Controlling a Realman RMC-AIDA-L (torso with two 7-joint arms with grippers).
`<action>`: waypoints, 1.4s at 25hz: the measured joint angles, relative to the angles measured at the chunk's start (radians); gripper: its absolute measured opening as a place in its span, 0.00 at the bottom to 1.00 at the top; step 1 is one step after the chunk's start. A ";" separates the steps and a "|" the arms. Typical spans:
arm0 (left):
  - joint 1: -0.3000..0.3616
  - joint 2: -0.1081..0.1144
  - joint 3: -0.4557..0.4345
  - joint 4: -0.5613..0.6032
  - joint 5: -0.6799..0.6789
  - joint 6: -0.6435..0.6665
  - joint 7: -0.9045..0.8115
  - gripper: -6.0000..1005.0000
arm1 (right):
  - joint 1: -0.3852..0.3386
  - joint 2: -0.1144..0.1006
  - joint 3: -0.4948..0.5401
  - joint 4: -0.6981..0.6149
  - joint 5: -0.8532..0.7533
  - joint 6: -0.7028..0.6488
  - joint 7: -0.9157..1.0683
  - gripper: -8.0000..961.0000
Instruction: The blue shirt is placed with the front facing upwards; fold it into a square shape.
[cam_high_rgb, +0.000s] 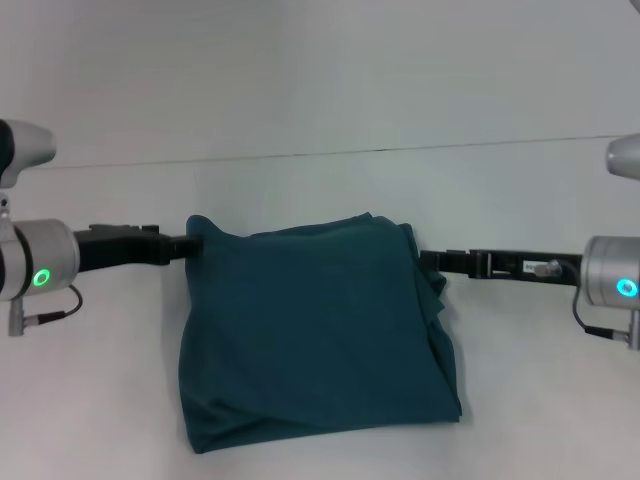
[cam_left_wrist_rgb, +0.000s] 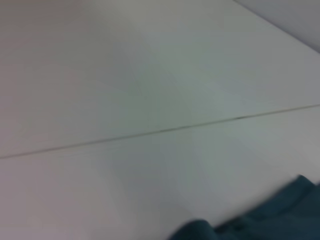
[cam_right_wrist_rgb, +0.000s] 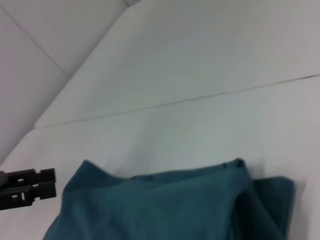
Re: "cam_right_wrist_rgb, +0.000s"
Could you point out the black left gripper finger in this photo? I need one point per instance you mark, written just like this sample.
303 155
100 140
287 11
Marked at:
27 196
30 176

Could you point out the teal t-shirt with FREE! print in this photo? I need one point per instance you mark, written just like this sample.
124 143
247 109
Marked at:
175 205

